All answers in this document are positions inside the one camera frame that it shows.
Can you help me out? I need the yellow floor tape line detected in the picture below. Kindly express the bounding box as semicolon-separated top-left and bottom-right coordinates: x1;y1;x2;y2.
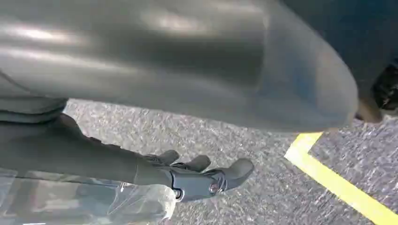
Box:
284;132;398;225

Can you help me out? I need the clear plastic film bag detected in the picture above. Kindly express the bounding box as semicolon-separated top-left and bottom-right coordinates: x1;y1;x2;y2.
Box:
0;168;177;225

